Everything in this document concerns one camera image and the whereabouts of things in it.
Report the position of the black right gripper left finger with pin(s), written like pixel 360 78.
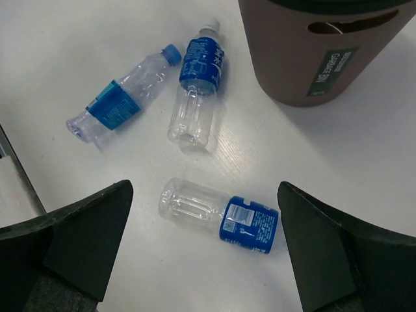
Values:
pixel 63 260

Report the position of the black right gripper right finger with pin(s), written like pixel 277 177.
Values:
pixel 342 263

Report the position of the crushed bottle light blue label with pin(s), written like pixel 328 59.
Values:
pixel 123 99

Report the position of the clear bottle dark blue label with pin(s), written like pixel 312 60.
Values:
pixel 199 81

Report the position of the brown plastic garbage bin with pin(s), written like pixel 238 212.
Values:
pixel 306 53

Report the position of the aluminium table rail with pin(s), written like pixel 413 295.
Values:
pixel 19 200

